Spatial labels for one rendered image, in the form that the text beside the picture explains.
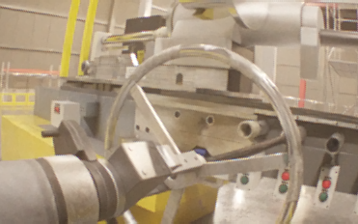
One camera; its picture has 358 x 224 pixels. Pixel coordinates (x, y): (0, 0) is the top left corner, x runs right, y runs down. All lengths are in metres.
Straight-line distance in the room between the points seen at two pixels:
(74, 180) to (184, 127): 1.17
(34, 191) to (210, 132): 1.14
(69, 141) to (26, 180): 0.10
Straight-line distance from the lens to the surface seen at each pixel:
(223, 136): 1.31
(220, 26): 1.39
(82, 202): 0.29
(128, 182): 0.32
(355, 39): 1.32
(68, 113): 2.09
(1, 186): 0.26
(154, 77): 1.67
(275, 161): 0.39
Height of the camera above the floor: 0.99
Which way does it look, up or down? 5 degrees down
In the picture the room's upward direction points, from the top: 6 degrees clockwise
